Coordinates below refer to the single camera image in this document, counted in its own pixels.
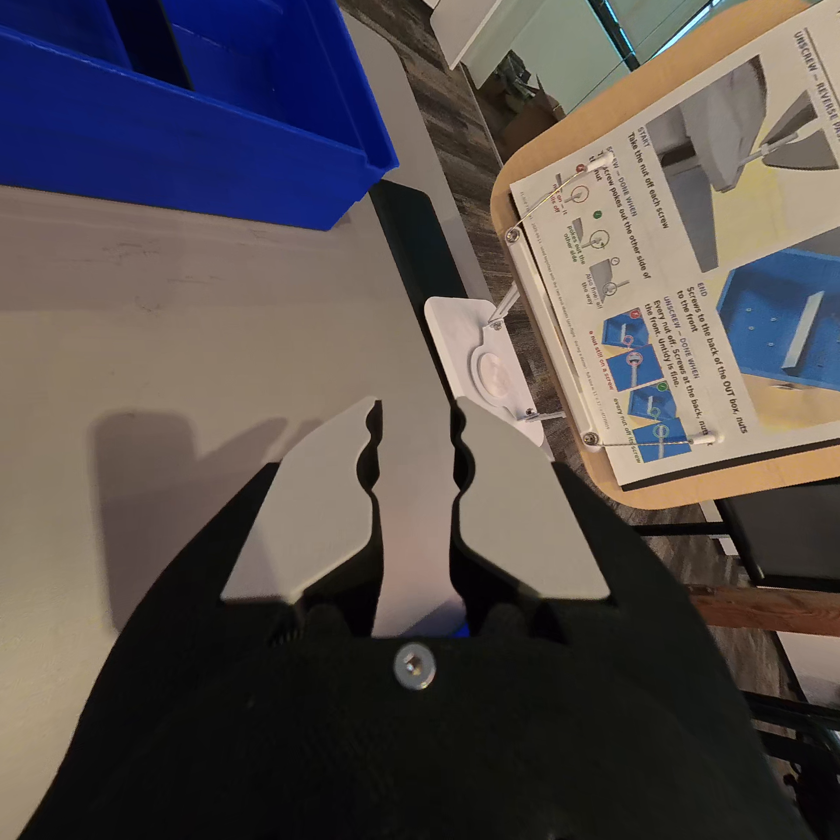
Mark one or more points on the black tripod stand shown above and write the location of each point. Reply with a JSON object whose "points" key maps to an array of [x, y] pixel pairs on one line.
{"points": [[800, 728]]}

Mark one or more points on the brown wooden bar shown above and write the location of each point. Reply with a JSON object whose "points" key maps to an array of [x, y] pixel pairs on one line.
{"points": [[774, 609]]}

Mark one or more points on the printed instruction sheet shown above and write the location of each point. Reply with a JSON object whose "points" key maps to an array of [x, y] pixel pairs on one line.
{"points": [[689, 262]]}

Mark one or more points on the blue bin with divider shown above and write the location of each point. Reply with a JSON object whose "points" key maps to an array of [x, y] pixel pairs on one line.
{"points": [[197, 151]]}

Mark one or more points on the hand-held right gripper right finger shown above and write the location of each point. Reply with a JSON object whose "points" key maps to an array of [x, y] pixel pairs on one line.
{"points": [[525, 518]]}

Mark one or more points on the plain blue bin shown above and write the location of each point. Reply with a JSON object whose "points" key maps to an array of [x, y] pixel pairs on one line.
{"points": [[461, 631]]}

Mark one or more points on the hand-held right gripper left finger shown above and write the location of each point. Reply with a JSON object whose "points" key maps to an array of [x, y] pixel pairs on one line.
{"points": [[308, 518]]}

